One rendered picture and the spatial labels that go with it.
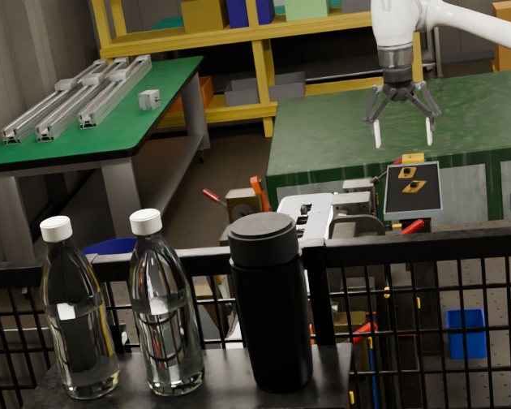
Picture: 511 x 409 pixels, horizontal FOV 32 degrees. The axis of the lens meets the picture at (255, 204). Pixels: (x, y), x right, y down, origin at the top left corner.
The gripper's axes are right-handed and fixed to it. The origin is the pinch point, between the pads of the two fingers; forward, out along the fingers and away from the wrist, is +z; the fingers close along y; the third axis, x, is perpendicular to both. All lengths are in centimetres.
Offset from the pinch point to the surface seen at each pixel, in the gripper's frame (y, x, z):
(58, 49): 318, -374, 25
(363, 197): 11.5, 4.0, 14.0
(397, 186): 1.1, 9.9, 9.0
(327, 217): 26.1, -10.3, 25.1
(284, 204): 43, -22, 25
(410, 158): 0.6, -12.6, 9.1
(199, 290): 44, 47, 20
